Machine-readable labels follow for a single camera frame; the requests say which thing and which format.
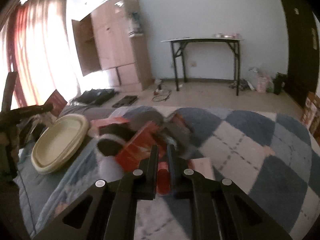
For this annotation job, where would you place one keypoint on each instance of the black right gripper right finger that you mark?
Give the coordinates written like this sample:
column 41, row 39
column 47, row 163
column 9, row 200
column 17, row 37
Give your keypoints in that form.
column 219, row 209

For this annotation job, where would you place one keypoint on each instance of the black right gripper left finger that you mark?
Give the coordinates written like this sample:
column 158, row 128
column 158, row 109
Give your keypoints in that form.
column 107, row 210

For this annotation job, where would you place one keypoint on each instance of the small red cup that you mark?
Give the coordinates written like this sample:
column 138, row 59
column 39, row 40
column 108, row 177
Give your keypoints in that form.
column 163, row 179

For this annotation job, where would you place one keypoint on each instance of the dark grey round felt mat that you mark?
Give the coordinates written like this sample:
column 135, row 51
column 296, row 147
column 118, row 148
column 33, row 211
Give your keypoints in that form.
column 171, row 130

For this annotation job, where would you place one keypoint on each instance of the black white round object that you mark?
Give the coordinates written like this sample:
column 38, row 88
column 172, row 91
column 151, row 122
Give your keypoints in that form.
column 115, row 138

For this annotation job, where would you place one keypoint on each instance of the blue white checkered blanket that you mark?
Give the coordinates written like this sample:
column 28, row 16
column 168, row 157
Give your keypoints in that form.
column 272, row 157

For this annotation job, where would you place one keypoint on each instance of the cream oval plastic tray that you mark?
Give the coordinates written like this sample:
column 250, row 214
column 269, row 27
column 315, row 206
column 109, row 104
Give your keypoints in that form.
column 59, row 143

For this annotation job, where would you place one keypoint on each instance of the red box with black side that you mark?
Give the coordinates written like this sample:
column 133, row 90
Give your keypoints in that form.
column 98, row 127

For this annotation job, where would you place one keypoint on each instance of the grey sofa cushion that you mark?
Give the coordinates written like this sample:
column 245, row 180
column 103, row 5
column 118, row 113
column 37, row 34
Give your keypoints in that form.
column 90, row 112

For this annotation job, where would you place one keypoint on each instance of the small black tray on floor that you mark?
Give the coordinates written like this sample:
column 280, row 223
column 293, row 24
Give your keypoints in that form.
column 126, row 101

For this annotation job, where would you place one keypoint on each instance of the black open case on floor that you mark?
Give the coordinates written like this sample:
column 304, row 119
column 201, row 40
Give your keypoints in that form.
column 95, row 96

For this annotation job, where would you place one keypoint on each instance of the red booklet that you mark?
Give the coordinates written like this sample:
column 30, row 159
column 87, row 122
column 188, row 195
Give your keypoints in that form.
column 57, row 101

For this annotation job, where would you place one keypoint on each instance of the pink white plastic bag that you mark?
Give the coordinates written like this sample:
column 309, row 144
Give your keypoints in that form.
column 263, row 80

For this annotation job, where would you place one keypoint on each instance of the dark green trash bin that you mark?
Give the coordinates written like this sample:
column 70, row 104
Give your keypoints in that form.
column 279, row 82

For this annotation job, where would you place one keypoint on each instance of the black folding table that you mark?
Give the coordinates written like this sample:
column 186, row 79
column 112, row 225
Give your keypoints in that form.
column 215, row 58

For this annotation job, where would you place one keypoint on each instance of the wooden wardrobe cabinet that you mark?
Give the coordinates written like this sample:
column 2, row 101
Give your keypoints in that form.
column 105, row 51

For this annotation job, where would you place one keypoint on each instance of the red sheer curtain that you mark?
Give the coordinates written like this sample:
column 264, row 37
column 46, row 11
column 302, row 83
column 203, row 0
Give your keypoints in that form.
column 38, row 50

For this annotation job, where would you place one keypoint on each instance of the items stacked on cabinet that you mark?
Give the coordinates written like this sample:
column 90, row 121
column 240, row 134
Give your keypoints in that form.
column 135, row 25

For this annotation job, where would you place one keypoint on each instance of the dark door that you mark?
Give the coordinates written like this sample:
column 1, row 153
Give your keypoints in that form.
column 303, row 64

